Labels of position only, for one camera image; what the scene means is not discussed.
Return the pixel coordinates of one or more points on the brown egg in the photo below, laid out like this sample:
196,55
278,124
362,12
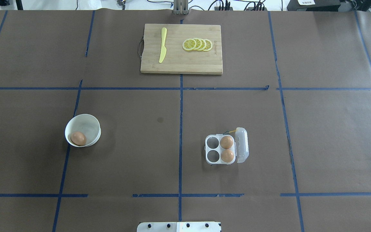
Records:
227,156
78,138
226,142

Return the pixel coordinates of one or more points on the clear plastic egg box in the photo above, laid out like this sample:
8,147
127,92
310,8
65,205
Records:
240,147

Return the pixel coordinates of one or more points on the wooden cutting board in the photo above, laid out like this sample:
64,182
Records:
177,60

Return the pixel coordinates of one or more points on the yellow plastic knife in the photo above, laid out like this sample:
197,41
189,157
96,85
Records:
163,49

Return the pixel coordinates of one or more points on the lemon slice front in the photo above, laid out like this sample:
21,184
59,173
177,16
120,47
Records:
189,44

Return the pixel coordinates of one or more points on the lemon slice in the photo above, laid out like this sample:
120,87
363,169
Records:
198,43
208,45
202,45
189,44

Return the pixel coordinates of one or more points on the white bowl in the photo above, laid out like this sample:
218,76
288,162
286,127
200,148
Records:
88,125

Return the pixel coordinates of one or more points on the aluminium frame post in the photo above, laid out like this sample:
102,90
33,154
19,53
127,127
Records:
180,7

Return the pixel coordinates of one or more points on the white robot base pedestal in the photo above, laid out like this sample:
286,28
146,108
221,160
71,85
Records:
192,226

